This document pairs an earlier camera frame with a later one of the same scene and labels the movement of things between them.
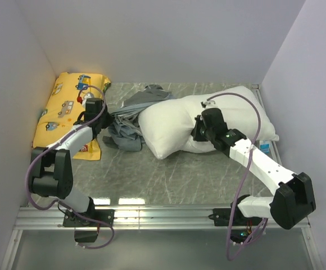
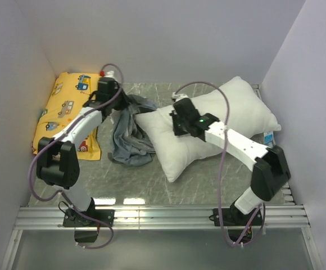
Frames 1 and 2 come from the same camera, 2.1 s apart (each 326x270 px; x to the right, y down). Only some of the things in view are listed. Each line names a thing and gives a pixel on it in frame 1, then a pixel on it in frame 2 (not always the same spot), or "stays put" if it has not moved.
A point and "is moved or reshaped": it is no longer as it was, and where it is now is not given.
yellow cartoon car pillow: (61, 108) stays put
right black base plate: (221, 217) stays put
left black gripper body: (105, 118) → (120, 102)
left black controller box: (85, 235) stays put
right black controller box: (238, 235) stays put
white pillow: (167, 125) is moved or reshaped
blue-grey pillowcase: (125, 132) is moved or reshaped
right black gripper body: (200, 133) → (181, 125)
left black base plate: (72, 220) stays put
